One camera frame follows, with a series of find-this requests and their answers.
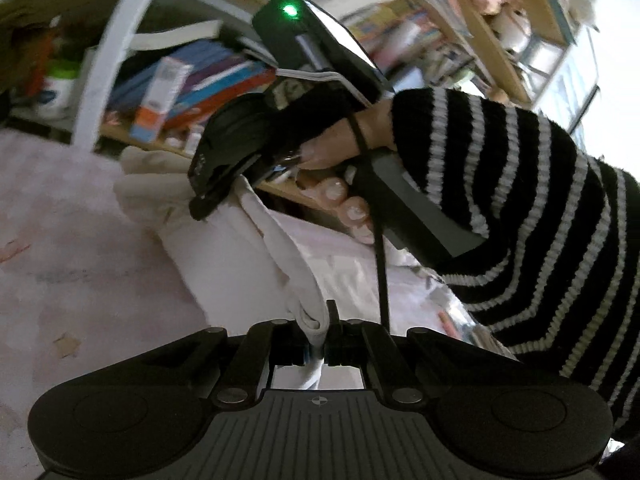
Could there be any row of leaning books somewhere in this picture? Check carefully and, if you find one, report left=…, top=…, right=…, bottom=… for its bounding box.
left=106, top=40, right=273, bottom=122

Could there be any usmile white orange box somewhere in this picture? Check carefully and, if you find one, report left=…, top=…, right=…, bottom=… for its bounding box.
left=129, top=56, right=193, bottom=143

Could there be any black white striped sleeve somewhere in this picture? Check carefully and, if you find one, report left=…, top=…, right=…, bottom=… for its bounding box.
left=390, top=89, right=639, bottom=442

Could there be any white bookshelf frame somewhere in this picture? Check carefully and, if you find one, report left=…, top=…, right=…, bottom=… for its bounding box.
left=71, top=0, right=601, bottom=154

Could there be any pink checkered cartoon tablecloth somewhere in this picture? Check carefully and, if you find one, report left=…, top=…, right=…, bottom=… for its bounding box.
left=0, top=127, right=482, bottom=480

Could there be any white cup with pens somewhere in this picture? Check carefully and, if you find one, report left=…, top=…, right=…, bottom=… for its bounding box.
left=35, top=60, right=80, bottom=120

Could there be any person's right hand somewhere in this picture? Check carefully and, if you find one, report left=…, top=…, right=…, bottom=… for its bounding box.
left=296, top=100, right=396, bottom=245

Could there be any cream t-shirt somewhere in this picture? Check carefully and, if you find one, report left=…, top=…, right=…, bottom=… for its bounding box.
left=113, top=145, right=331, bottom=391

